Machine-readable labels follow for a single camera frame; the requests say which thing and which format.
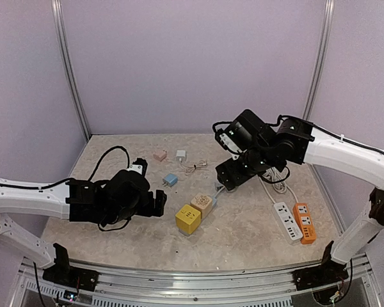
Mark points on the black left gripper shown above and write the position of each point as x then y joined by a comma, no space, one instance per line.
159,201

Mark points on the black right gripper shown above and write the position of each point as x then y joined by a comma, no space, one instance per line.
228,176

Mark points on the small blue plug adapter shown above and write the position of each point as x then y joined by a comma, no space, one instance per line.
170,180

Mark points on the blue power strip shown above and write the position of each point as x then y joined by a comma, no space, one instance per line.
191,215

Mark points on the yellow cube socket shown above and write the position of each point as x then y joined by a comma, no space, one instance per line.
188,219

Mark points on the beige cube socket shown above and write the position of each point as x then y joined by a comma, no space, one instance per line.
203,203

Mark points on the white power strip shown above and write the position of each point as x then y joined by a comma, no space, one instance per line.
287,224

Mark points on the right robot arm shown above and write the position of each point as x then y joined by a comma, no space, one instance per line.
256,146

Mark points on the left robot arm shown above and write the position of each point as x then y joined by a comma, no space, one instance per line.
103,202

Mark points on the pink plug adapter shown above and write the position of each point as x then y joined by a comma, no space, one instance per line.
160,155

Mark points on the white usb charger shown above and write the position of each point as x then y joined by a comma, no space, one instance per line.
181,155

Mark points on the orange power strip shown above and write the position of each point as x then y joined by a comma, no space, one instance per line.
303,218

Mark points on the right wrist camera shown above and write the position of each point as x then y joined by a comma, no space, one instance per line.
227,144

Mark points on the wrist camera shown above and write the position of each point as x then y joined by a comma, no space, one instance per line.
227,144
139,165

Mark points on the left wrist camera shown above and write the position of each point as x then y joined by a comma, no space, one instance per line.
139,165

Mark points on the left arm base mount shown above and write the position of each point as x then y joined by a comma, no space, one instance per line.
62,273

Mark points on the aluminium front rail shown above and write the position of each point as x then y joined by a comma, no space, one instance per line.
121,286

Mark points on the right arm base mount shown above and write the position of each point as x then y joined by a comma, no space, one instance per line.
325,273

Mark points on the right aluminium post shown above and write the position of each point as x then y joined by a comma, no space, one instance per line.
324,40

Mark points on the aluminium post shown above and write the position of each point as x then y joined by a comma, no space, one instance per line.
68,68
324,40

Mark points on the left aluminium post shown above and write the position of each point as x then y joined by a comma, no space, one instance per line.
68,68

